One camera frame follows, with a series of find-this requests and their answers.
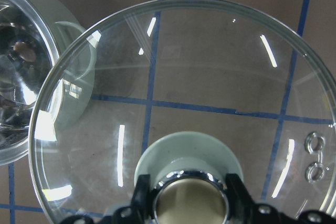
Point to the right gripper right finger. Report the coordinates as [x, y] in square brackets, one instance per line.
[243, 209]

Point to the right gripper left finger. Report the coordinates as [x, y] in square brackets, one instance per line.
[138, 211]

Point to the glass pot lid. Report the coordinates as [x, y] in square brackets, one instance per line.
[189, 91]

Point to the brown egg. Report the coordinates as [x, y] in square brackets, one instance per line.
[24, 51]

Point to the white cooking pot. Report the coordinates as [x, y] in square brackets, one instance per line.
[49, 28]

